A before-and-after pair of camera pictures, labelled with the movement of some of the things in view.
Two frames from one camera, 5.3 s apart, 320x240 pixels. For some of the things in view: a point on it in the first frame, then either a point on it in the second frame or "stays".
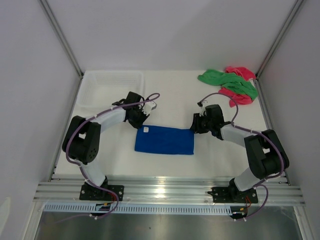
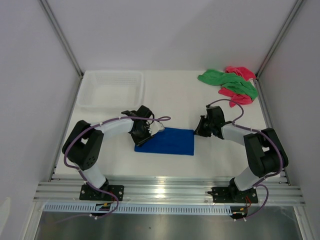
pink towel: [237, 98] stays
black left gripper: [139, 124] → [136, 140]
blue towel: [165, 139] stays
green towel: [229, 81] stays
